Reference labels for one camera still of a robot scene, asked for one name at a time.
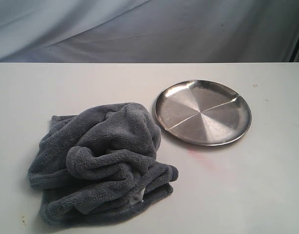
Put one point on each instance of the grey fleece towel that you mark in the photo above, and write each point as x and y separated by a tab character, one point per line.
99	167

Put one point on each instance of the round stainless steel plate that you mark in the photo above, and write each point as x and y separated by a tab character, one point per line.
202	112

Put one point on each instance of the grey backdrop cloth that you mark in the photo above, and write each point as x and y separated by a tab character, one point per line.
145	31

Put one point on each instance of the black tripod leg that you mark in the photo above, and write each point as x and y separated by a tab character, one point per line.
293	49

